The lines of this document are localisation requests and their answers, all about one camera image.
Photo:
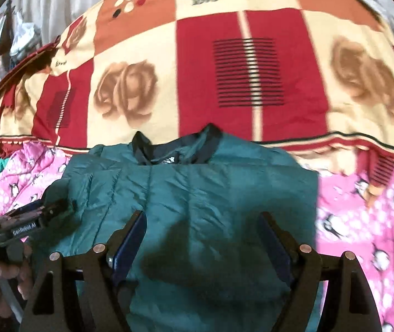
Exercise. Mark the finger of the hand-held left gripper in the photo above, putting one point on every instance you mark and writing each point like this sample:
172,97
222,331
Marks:
58,197

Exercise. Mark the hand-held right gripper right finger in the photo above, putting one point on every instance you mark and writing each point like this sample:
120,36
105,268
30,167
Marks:
280,249

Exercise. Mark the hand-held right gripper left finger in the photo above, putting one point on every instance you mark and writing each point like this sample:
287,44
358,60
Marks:
127,245

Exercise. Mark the green puffer jacket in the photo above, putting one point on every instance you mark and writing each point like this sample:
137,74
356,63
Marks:
200,186

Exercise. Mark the pink penguin print blanket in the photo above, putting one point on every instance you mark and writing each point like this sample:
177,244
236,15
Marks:
356,214

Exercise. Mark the white plastic bags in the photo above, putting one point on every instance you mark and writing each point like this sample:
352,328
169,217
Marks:
23,31

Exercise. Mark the red floral patchwork quilt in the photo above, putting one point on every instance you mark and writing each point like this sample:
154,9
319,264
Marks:
200,76

